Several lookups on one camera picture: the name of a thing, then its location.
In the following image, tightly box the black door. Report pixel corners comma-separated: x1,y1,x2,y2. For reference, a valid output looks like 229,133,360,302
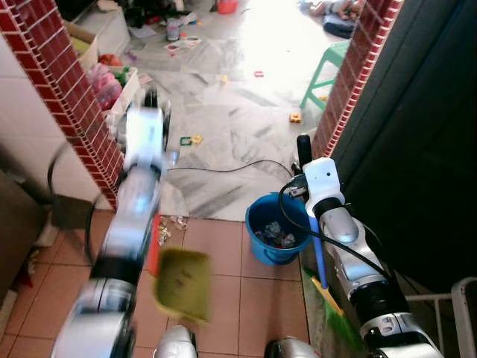
332,0,477,292

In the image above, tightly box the pink plastic bag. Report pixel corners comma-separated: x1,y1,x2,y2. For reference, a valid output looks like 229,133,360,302
88,63,124,109

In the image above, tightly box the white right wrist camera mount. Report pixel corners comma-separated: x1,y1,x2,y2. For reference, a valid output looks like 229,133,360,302
302,157,345,213

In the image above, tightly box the silver robot leg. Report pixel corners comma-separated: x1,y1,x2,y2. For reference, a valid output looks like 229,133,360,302
153,324,198,358
265,336,318,358

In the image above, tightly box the silver left robot leg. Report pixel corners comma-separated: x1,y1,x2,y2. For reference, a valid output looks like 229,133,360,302
153,324,198,358

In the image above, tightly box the yellow-green dustpan with red handle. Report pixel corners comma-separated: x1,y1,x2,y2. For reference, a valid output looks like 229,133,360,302
145,213,213,325

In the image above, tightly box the blue plastic bucket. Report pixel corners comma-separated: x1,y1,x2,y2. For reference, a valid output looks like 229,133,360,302
244,192,315,267

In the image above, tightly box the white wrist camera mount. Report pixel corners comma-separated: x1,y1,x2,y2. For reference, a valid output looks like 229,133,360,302
123,104,168,172
302,157,345,213

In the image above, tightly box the cardboard box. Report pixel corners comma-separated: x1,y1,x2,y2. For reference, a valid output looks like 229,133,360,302
63,21,100,72

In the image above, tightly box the white metal rack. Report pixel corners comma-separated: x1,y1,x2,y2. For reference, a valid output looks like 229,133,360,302
402,276,477,358

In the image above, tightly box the silver right robot leg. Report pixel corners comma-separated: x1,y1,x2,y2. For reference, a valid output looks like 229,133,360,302
265,336,318,358

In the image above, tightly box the green plastic stool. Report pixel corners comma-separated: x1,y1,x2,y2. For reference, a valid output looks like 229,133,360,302
300,39,351,111

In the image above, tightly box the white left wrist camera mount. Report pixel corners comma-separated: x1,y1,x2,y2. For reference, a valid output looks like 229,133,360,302
123,104,168,172

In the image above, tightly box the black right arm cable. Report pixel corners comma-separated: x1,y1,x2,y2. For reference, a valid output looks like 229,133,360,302
278,179,396,284

